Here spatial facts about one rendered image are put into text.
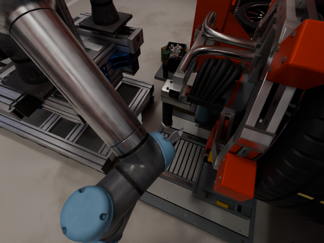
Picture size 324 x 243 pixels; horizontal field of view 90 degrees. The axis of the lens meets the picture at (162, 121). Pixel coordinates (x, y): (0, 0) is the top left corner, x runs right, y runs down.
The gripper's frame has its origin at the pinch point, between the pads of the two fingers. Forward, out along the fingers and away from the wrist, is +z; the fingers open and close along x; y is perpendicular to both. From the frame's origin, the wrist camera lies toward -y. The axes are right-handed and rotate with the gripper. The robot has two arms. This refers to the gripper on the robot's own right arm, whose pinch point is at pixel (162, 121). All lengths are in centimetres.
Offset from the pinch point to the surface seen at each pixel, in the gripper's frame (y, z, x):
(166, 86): 12.0, 4.2, 0.3
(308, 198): 7.5, -10.7, -37.3
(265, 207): -84, 12, -73
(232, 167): 5.3, -9.2, -22.3
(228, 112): -21.1, 30.9, -23.2
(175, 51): -25, 76, 21
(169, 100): 8.8, 2.3, -1.5
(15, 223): -83, -62, 80
